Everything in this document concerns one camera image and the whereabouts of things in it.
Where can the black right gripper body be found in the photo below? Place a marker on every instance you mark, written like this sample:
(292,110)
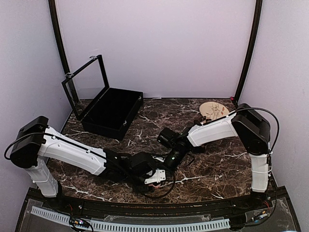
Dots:
(177,157)

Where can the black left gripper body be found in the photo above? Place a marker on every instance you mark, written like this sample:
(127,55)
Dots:
(133,179)

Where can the pink teal patterned sock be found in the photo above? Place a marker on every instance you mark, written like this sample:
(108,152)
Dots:
(155,186)

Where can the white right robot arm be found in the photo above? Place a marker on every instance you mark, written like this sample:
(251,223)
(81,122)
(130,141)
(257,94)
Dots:
(245,123)

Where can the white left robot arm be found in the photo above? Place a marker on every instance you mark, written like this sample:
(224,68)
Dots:
(38,140)

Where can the brown argyle sock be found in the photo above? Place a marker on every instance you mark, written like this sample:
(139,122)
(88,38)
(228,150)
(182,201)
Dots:
(200,122)

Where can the black storage box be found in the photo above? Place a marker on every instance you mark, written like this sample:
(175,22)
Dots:
(111,113)

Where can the black box glass lid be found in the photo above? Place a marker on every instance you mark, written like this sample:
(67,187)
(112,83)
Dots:
(85,86)

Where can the white slotted cable duct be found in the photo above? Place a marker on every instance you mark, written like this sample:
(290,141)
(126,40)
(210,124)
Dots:
(131,224)

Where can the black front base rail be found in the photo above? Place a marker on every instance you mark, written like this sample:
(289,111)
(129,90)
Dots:
(84,208)

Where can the right black frame post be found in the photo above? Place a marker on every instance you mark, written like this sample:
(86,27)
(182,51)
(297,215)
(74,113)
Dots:
(250,49)

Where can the black frame post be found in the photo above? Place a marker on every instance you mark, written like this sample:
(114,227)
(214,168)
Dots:
(250,49)
(58,38)

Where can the left black frame post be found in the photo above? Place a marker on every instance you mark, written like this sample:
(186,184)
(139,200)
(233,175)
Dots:
(58,38)

